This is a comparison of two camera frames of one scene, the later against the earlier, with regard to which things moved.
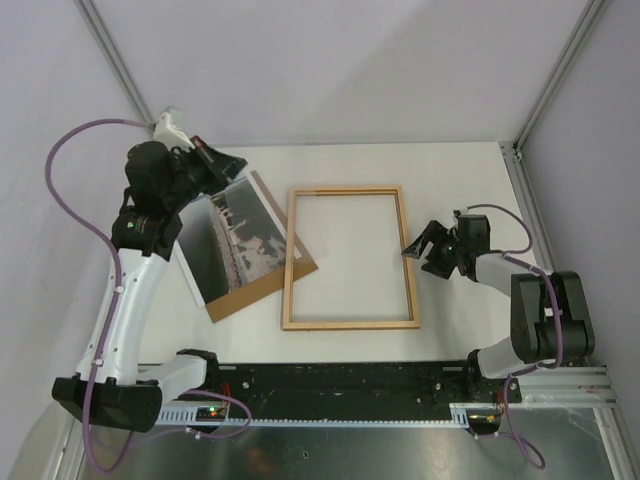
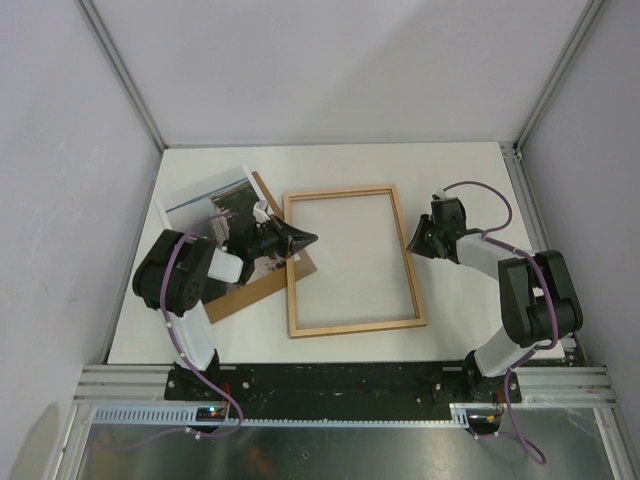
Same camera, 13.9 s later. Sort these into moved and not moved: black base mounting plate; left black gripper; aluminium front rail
Moved: left black gripper
Not moved: aluminium front rail; black base mounting plate
